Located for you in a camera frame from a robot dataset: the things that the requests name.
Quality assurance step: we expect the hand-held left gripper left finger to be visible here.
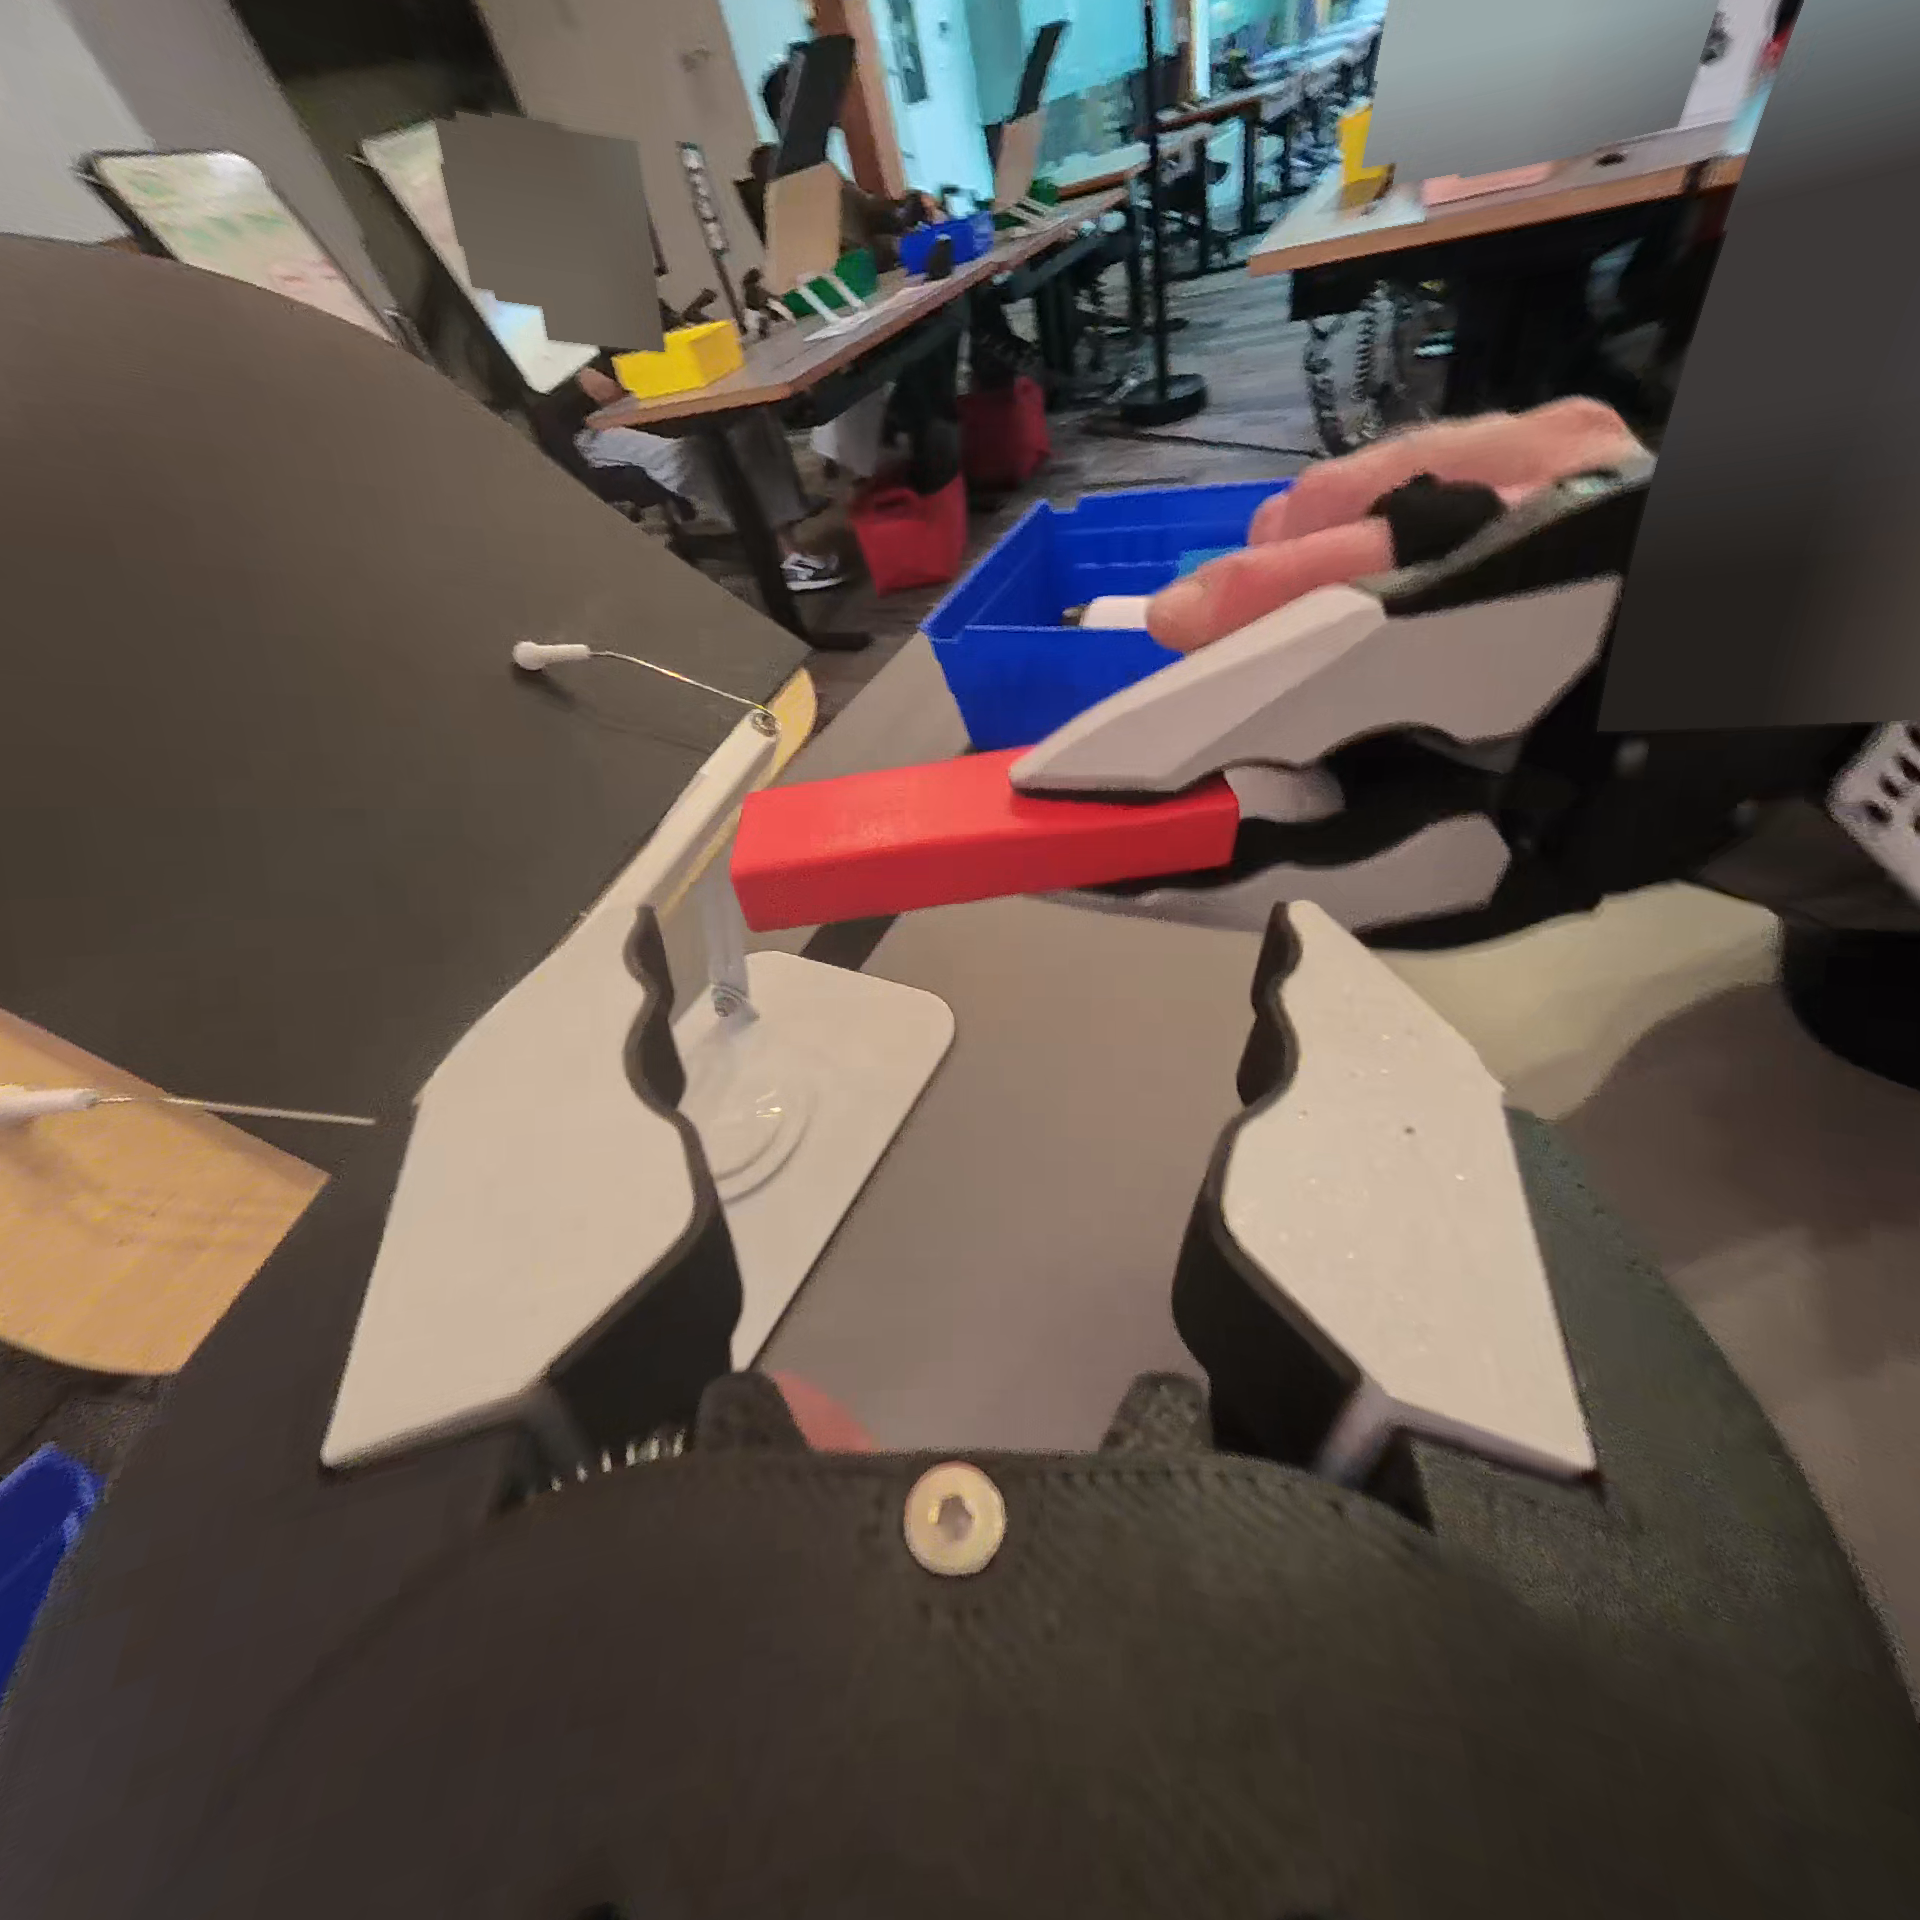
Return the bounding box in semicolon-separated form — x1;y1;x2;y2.
323;911;745;1473

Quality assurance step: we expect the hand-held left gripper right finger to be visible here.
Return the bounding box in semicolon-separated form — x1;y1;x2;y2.
1169;901;1598;1488

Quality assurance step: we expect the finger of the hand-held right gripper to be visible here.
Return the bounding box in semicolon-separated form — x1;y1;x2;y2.
1229;757;1517;933
1012;586;1397;800

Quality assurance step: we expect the long red rectangular bar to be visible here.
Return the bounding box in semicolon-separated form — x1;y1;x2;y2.
729;751;1242;933

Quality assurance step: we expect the person's right hand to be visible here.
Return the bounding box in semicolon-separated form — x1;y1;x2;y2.
1146;396;1652;654

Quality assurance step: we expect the red bucket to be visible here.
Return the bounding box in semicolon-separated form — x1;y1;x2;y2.
849;481;971;596
960;377;1055;495

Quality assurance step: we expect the long wooden workbench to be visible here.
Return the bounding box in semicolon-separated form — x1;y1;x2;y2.
585;204;1118;649

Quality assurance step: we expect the black backdrop board stand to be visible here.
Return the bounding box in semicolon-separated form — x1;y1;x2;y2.
0;234;817;1383

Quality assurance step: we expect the yellow plastic bin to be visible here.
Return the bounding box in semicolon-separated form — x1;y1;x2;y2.
612;318;750;404

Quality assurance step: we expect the whiteboard easel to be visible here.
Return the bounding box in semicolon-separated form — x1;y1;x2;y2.
84;150;397;339

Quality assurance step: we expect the thin white wire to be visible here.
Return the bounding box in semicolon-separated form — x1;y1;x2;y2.
510;637;782;741
0;1081;379;1140

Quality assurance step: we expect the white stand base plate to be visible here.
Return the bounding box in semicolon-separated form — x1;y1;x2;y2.
666;953;960;1371

